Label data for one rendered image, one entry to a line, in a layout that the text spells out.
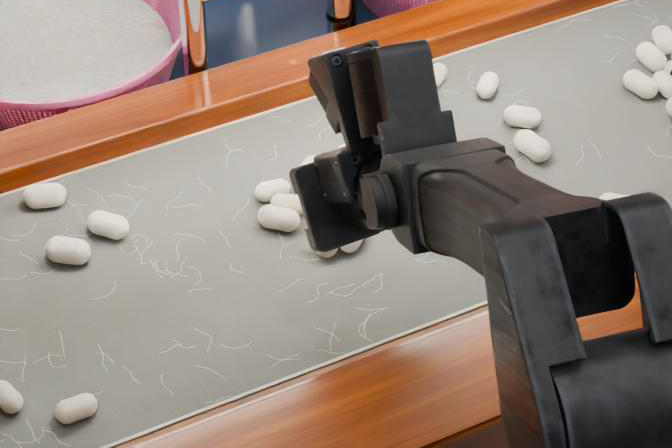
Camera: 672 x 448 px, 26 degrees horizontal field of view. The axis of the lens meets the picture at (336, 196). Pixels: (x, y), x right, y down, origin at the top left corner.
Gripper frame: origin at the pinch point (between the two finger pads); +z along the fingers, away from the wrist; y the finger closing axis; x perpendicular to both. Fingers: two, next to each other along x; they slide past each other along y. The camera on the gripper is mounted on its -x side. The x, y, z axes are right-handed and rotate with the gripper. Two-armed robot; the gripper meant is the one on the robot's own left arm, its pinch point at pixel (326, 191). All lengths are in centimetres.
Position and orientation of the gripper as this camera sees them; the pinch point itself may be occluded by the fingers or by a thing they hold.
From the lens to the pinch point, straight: 116.2
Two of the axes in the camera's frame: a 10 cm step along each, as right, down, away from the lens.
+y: -9.0, 3.0, -3.2
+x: 2.9, 9.5, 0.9
